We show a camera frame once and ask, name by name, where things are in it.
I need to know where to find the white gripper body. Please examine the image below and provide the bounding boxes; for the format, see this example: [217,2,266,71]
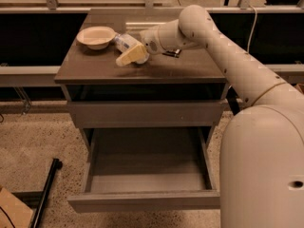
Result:
[140,26,164,55]

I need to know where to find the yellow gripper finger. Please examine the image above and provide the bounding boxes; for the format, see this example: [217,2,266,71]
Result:
[116,44,148,67]

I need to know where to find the clear plastic water bottle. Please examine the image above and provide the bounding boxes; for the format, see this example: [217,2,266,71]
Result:
[114,33,143,50]

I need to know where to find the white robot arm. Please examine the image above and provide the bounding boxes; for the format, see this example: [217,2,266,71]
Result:
[140,5,304,228]

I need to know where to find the closed top drawer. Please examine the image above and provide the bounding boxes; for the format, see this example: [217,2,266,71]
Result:
[66,101,223,128]

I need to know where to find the grey drawer cabinet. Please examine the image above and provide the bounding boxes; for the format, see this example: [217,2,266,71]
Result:
[53,8,230,214]

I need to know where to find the open middle drawer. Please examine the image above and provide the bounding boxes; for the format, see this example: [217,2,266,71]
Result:
[67,126,220,213]

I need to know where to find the black snack packet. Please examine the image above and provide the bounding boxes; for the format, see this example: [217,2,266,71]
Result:
[163,49,181,58]

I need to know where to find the white bowl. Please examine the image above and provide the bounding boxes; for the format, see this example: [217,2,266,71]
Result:
[76,27,116,50]

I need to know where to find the cardboard box left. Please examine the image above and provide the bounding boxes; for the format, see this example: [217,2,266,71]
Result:
[0,187,33,228]

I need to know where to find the white cable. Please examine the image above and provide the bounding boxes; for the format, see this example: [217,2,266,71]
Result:
[246,5,258,54]

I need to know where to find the grey horizontal rail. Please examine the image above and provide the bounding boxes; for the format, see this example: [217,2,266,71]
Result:
[0,64,304,87]

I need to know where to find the black metal frame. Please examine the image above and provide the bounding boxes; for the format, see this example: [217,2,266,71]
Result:
[13,159,63,228]

